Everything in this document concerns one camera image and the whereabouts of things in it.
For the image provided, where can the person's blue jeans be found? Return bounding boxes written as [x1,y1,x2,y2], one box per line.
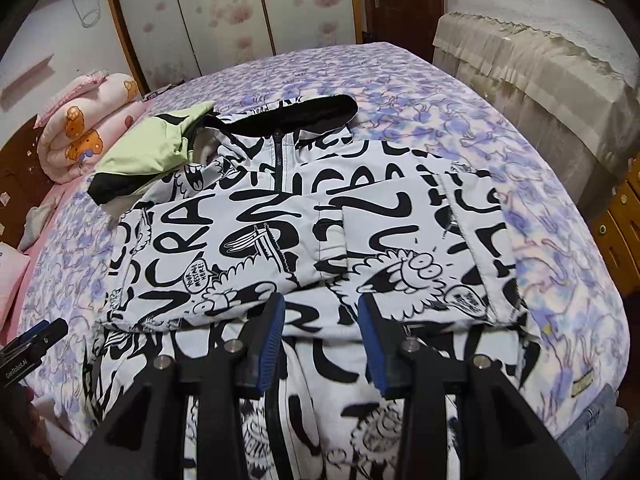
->
[555,385,628,471]

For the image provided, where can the wooden drawer cabinet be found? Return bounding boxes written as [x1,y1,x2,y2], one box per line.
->
[592,157,640,291]

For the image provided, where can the wooden headboard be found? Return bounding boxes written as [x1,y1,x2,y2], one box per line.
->
[0,115,53,251]

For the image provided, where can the pink bed sheet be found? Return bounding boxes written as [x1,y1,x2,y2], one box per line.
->
[17,95,156,281]

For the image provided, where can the green black folded garment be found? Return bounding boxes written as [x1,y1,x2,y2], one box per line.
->
[89,101,217,206]

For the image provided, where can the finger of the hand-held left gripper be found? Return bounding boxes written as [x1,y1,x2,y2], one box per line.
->
[0,318,69,361]

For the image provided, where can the pink pillow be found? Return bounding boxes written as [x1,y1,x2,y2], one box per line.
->
[0,242,31,313]

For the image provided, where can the purple floral blanket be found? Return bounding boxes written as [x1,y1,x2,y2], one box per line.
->
[20,41,628,461]

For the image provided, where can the brown wooden door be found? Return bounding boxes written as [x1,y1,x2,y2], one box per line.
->
[360,0,446,56]

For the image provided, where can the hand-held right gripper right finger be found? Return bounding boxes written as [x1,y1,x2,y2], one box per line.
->
[357,292,583,480]

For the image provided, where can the floral sliding door wardrobe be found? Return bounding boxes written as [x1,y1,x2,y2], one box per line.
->
[102,0,363,93]

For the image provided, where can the grey cloth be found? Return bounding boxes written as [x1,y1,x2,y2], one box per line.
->
[20,205,56,241]

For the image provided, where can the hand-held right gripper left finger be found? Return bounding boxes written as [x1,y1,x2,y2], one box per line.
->
[62,292,287,480]

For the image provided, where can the pink bear print quilt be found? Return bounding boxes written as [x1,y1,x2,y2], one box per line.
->
[32,72,143,184]

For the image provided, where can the black white printed jacket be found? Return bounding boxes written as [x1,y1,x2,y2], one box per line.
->
[82,94,543,480]

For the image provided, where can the pink wall shelf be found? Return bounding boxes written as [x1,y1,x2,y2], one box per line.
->
[0,52,53,96]

